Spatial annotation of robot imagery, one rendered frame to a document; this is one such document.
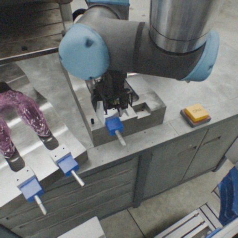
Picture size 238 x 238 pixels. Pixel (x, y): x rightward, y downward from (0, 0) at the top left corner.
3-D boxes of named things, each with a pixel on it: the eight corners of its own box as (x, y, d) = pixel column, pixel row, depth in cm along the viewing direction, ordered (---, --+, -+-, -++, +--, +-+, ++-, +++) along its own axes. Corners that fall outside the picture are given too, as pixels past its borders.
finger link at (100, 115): (97, 135, 58) (102, 111, 52) (91, 121, 62) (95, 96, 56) (108, 133, 60) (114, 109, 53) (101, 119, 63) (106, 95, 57)
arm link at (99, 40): (131, 42, 25) (145, 8, 32) (47, 32, 27) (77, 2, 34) (128, 91, 31) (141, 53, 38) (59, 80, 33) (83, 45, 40)
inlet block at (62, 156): (92, 184, 57) (90, 175, 53) (77, 195, 55) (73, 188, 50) (67, 153, 63) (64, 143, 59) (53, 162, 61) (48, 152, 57)
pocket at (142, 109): (150, 118, 69) (151, 110, 66) (136, 123, 68) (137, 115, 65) (144, 109, 72) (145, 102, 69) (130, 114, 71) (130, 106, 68)
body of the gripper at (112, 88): (105, 117, 51) (102, 78, 42) (94, 95, 57) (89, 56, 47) (133, 109, 53) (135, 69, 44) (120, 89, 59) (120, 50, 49)
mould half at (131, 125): (162, 123, 75) (169, 95, 64) (94, 147, 68) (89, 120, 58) (111, 54, 105) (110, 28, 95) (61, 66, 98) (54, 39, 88)
